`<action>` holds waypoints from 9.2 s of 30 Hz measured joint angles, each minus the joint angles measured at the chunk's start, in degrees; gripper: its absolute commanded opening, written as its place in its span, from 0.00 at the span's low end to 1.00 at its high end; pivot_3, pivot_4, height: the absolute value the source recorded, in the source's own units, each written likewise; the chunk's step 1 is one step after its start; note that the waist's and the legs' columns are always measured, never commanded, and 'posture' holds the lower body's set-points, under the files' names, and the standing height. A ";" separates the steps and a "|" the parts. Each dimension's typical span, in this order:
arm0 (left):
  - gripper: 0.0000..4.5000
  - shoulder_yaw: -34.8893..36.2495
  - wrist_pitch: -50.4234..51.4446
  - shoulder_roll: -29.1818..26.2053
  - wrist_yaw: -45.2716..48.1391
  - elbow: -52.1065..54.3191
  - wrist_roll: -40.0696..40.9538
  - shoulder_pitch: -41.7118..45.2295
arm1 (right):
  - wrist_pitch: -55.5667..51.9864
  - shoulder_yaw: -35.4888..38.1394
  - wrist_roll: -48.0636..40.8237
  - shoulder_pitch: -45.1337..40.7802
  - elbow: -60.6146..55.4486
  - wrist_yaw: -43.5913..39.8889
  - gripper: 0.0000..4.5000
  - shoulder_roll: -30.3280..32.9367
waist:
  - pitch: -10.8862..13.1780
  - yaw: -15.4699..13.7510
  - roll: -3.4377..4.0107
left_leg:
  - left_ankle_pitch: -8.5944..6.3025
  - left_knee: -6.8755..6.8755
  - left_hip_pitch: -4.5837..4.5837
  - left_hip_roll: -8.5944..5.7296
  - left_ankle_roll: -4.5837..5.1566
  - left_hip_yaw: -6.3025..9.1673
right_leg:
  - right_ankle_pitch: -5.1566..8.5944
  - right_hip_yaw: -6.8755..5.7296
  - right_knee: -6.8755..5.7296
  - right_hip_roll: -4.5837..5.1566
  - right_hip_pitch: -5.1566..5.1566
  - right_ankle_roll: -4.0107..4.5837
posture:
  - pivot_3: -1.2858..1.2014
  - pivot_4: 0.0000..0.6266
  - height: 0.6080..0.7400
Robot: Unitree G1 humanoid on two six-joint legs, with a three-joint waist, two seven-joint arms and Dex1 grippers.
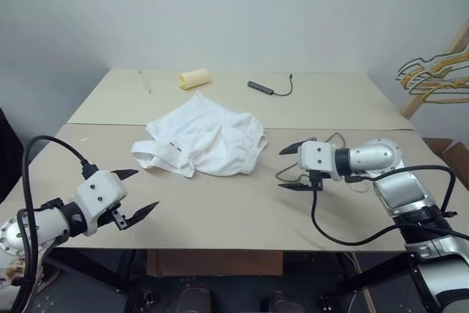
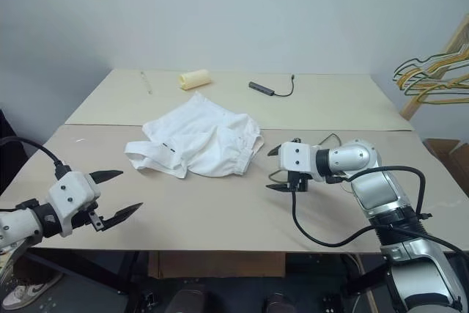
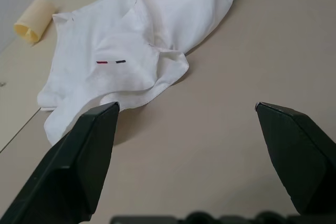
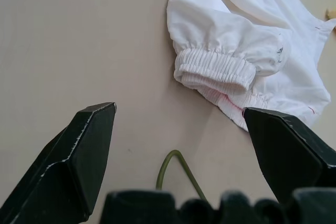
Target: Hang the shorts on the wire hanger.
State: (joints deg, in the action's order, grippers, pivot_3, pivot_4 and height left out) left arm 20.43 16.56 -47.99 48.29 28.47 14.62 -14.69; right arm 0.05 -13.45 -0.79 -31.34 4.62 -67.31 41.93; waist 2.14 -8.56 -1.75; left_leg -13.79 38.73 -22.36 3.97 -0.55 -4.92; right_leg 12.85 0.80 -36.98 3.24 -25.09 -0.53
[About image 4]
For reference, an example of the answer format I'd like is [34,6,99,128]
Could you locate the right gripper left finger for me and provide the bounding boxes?
[0,102,118,224]

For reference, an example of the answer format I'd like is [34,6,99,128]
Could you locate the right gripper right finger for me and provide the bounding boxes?
[244,107,336,201]

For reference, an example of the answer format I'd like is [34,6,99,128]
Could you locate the green wire hanger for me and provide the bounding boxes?
[156,150,208,201]

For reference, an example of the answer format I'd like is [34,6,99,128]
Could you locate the white shirt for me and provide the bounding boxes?
[166,0,336,133]

